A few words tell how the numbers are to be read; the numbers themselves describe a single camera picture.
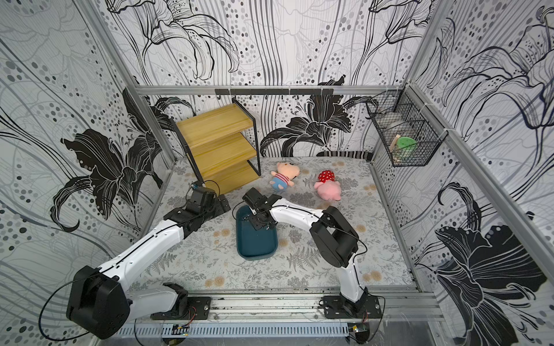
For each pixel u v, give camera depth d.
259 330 0.76
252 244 0.82
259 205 0.69
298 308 0.74
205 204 0.64
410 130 0.80
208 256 0.86
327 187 1.00
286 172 1.04
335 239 0.49
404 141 0.79
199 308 0.74
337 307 0.72
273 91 0.92
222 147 1.04
